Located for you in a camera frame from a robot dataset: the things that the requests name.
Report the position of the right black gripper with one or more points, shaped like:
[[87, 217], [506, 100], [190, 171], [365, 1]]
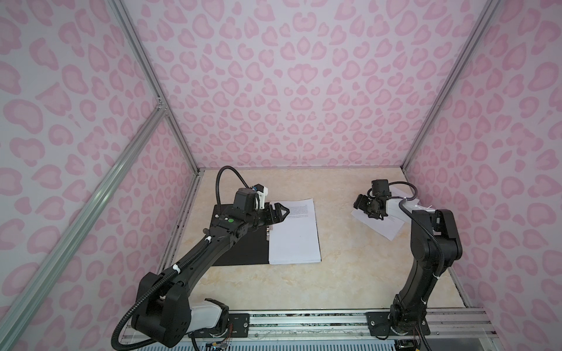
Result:
[[360, 202]]

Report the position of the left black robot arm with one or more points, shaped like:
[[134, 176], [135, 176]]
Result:
[[162, 312]]

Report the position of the text sheet right corner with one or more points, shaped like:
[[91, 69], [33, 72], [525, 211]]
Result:
[[387, 205]]

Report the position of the large text sheet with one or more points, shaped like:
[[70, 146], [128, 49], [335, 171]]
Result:
[[295, 240]]

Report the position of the red and black folder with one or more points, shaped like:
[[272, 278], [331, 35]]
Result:
[[252, 249]]

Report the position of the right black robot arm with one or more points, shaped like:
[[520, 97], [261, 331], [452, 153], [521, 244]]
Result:
[[435, 245]]

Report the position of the aluminium frame post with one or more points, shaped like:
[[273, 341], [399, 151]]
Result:
[[481, 26], [132, 37]]

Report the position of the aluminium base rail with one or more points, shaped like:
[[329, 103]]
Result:
[[346, 329]]

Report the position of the aluminium frame post right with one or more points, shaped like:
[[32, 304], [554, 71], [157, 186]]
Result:
[[481, 26]]

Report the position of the aluminium frame post left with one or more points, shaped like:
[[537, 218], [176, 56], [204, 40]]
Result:
[[132, 37]]

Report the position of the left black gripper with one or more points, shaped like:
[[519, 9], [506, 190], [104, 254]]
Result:
[[270, 219]]

